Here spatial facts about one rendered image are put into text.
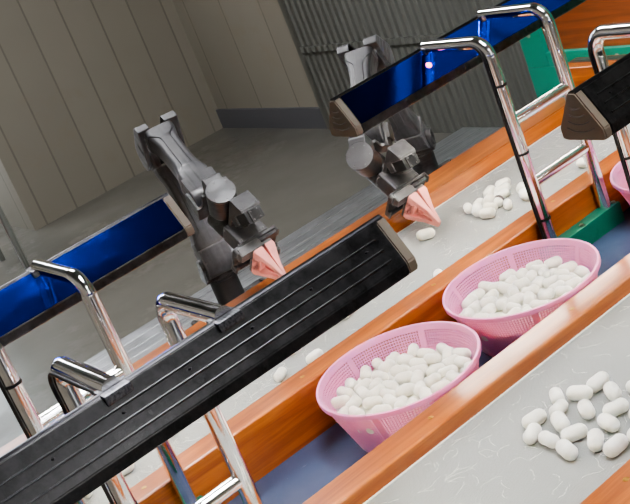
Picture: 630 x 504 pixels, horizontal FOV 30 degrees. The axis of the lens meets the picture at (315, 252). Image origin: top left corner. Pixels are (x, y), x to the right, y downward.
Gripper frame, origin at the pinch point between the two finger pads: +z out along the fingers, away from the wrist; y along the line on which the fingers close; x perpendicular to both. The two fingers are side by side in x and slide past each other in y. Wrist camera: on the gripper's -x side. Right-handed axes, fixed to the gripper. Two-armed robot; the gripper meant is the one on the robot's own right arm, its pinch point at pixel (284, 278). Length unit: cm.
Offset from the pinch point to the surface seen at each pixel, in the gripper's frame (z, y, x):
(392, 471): 52, -28, -35
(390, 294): 16.5, 11.0, -3.8
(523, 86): -101, 229, 161
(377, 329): 25.0, -1.9, -14.1
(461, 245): 16.4, 29.6, -3.8
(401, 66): -6.2, 29.7, -32.2
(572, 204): 27, 46, -14
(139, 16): -351, 210, 292
